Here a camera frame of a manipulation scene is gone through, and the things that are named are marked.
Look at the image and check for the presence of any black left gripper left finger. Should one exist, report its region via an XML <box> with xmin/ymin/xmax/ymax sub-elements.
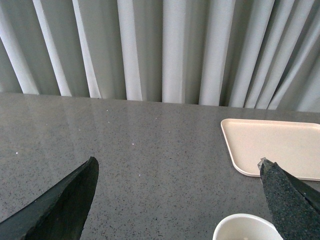
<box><xmin>0</xmin><ymin>157</ymin><xmax>99</xmax><ymax>240</ymax></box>

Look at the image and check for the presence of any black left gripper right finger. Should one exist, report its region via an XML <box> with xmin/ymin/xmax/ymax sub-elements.
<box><xmin>257</xmin><ymin>157</ymin><xmax>320</xmax><ymax>240</ymax></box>

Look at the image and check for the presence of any white smiley face mug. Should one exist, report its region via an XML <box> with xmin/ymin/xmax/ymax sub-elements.
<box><xmin>212</xmin><ymin>213</ymin><xmax>283</xmax><ymax>240</ymax></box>

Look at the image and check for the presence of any cream rectangular tray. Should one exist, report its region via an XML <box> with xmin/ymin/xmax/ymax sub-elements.
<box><xmin>220</xmin><ymin>118</ymin><xmax>320</xmax><ymax>182</ymax></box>

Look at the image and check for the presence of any grey-white pleated curtain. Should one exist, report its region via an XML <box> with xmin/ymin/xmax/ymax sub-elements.
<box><xmin>0</xmin><ymin>0</ymin><xmax>320</xmax><ymax>112</ymax></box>

